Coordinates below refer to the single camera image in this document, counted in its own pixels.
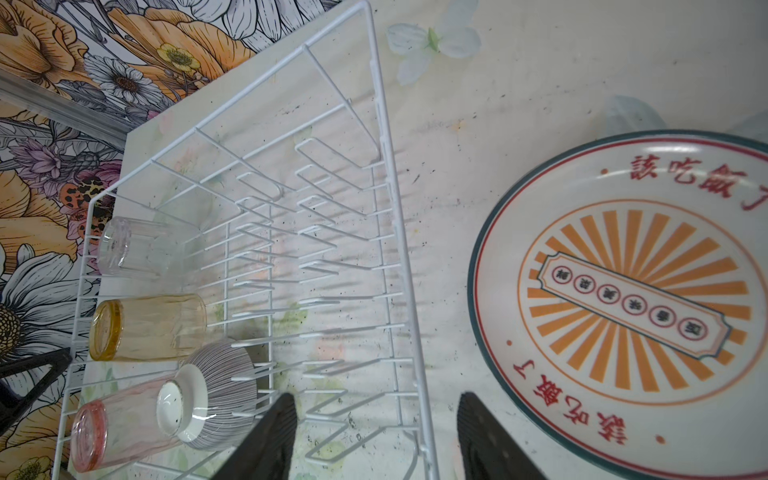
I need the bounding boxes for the white wire dish rack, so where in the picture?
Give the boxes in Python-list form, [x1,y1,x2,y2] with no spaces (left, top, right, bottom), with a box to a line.
[56,1,438,479]

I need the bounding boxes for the clear plastic cup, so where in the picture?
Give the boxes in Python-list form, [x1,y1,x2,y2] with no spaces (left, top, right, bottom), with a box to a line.
[97,217,180,279]

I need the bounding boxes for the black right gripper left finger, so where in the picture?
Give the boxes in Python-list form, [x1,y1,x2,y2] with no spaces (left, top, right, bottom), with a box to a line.
[212,393,298,480]

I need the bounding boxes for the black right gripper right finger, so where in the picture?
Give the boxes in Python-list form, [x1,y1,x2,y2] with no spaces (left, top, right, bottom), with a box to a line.
[457,391,545,480]

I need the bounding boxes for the pink plastic cup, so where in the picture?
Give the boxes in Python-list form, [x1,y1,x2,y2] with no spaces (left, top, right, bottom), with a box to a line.
[70,375,180,473]

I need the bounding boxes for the orange sunburst plate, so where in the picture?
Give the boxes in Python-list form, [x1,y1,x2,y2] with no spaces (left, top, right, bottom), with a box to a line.
[467,130,767,479]

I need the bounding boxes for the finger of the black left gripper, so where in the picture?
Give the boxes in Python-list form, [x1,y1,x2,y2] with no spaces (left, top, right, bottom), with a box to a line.
[1,348,72,434]

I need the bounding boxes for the white upturned ceramic bowl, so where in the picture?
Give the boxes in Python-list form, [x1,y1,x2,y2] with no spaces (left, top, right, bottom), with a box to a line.
[155,340,258,451]

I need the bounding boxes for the aluminium corner post left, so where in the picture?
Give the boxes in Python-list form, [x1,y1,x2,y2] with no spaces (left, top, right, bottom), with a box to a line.
[1,70,131,150]

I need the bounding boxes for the yellow plastic cup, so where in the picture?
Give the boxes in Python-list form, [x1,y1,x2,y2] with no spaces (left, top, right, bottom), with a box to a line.
[89,294,207,362]

